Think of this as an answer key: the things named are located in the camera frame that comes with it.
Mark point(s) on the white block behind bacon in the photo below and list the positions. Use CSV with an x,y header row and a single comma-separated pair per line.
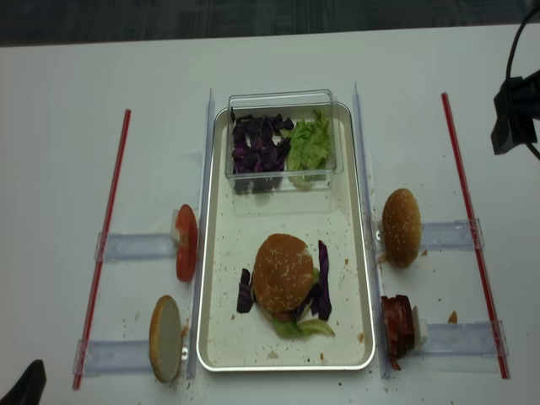
x,y
420,330

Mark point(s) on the bacon meat slices stack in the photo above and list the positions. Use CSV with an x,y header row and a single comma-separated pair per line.
x,y
399,328

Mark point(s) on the clear holder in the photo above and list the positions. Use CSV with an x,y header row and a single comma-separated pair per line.
x,y
461,234
96,357
482,339
113,247

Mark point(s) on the chopped green lettuce pile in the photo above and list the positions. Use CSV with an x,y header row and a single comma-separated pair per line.
x,y
310,144

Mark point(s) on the bottom bun half upright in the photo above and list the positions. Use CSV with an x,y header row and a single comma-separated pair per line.
x,y
165,347

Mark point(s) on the green lettuce leaf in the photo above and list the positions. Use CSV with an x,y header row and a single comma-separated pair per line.
x,y
300,329

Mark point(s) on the white metal tray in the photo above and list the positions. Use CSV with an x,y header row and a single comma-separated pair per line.
x,y
238,224

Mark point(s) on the left red strip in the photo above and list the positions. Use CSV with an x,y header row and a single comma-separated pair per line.
x,y
83,346

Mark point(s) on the sesame bun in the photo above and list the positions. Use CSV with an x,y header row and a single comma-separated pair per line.
x,y
402,228
283,273

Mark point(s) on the clear holder upper right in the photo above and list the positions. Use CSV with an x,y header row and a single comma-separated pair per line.
x,y
461,234

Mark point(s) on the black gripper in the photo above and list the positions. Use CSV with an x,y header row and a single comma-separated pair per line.
x,y
517,106

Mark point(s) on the clear plastic container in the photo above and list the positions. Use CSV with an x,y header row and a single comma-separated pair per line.
x,y
296,105

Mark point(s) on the purple cabbage piece left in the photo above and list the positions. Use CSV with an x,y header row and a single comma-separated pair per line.
x,y
245,299

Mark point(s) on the red strip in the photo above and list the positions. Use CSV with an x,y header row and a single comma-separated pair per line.
x,y
83,346
497,330

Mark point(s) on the chopped purple cabbage pile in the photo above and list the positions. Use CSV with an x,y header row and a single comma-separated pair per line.
x,y
258,145

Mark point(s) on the black object bottom left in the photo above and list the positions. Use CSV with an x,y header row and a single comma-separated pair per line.
x,y
29,387

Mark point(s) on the clear holder lower left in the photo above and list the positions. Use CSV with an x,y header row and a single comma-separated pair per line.
x,y
96,357

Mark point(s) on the right red strip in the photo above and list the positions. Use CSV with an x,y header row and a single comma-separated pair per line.
x,y
497,330

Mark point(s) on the long purple cabbage strip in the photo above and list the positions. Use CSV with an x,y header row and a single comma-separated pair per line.
x,y
321,304

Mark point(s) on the clear holder lower right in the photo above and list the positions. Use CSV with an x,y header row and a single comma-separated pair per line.
x,y
482,339

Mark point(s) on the tomato slices stack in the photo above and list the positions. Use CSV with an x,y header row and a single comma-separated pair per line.
x,y
186,257

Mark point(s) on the clear holder upper left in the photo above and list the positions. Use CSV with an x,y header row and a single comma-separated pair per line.
x,y
113,247

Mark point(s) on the clear rail right of tray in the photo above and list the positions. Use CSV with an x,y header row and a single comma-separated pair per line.
x,y
370,240

